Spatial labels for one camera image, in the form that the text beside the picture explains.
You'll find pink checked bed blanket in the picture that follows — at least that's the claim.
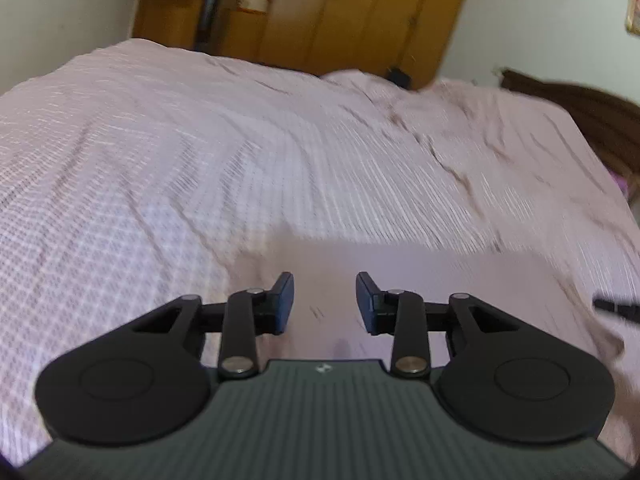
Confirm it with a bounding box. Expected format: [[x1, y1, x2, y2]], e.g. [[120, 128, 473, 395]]
[[0, 37, 640, 471]]

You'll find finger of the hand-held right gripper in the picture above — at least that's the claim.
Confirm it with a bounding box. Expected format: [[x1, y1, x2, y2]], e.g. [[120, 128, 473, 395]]
[[592, 298, 640, 325]]

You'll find pink knitted sweater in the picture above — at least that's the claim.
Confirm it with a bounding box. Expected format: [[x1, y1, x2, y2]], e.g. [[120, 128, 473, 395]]
[[234, 230, 628, 376]]

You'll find wooden wardrobe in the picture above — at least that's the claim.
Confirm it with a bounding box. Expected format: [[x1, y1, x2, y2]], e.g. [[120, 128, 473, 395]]
[[132, 0, 476, 92]]

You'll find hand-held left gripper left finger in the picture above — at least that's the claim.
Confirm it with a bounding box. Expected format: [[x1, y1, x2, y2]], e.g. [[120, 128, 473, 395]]
[[130, 272, 295, 380]]

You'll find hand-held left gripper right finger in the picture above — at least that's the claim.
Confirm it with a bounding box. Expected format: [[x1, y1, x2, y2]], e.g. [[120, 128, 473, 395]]
[[356, 271, 521, 378]]

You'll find dark wooden headboard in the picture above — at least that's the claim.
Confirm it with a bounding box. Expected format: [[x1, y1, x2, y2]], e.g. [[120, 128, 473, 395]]
[[500, 67, 640, 192]]

